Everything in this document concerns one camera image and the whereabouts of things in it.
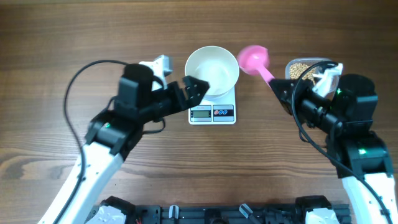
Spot white bowl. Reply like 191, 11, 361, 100
185, 45, 239, 97

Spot pink plastic scoop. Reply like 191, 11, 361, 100
237, 45, 274, 85

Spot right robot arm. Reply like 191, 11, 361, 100
270, 74, 397, 223

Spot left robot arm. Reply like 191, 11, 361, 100
40, 63, 210, 223

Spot white digital kitchen scale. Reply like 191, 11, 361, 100
188, 88, 237, 125

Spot soybeans in container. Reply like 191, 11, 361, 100
289, 63, 315, 83

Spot clear plastic container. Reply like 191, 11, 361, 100
285, 57, 343, 96

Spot right black cable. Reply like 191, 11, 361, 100
290, 60, 393, 224

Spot black cable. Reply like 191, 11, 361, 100
290, 60, 393, 224
52, 59, 128, 224

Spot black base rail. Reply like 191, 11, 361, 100
90, 195, 352, 224

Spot left black cable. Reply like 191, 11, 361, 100
52, 59, 128, 224

